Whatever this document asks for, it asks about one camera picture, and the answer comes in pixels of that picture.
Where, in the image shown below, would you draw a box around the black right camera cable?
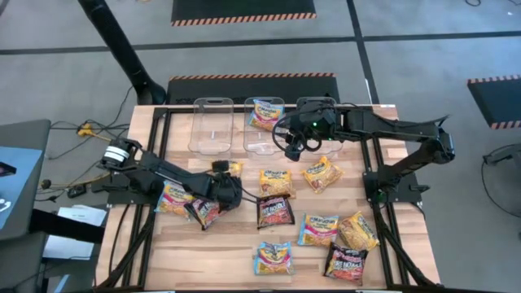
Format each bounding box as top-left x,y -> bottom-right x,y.
271,112 -> 314,158

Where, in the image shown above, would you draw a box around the black hazard-striped floor mat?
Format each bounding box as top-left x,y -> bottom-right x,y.
170,0 -> 317,28
166,72 -> 341,106
466,75 -> 521,131

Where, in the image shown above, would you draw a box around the black cable bundle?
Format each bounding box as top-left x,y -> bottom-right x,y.
372,203 -> 440,288
99,203 -> 158,289

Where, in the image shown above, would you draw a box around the black beam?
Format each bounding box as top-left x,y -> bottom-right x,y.
28,208 -> 106,245

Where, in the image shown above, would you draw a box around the black floor device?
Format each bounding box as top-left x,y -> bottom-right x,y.
482,142 -> 521,166

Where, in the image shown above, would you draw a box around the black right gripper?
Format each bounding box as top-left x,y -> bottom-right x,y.
284,99 -> 339,160

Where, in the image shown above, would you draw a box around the black fire noodle pack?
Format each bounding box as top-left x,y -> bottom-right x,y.
183,198 -> 229,232
255,194 -> 296,230
323,242 -> 370,286

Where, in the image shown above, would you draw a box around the black aluminium table frame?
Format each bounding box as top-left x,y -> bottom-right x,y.
97,106 -> 443,291

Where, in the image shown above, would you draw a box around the yellow Maruchan ramen pack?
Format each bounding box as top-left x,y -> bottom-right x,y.
210,160 -> 244,180
300,155 -> 345,195
338,211 -> 380,251
258,168 -> 296,199

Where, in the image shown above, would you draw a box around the grey desk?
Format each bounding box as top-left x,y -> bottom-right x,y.
0,119 -> 52,245

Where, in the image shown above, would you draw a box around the blue board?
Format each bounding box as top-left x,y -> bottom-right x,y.
0,146 -> 44,231

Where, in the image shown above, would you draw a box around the black camera stand pole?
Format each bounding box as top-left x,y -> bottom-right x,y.
77,0 -> 168,106

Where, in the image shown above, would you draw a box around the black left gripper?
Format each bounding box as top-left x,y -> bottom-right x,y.
205,160 -> 244,212

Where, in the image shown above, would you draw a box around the clear plastic bin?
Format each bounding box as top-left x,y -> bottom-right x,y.
296,96 -> 343,160
243,96 -> 288,160
187,97 -> 235,160

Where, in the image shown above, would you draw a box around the yellow noodle packet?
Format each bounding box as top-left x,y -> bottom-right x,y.
153,181 -> 196,219

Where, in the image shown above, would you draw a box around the blue Maruchan beef ramen pack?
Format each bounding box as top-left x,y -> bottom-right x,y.
247,99 -> 286,132
252,240 -> 295,277
296,213 -> 340,248

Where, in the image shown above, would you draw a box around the yellow power plug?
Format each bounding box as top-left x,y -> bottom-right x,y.
77,123 -> 123,152

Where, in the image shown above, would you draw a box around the white paper sheets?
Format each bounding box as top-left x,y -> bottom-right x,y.
42,204 -> 107,261

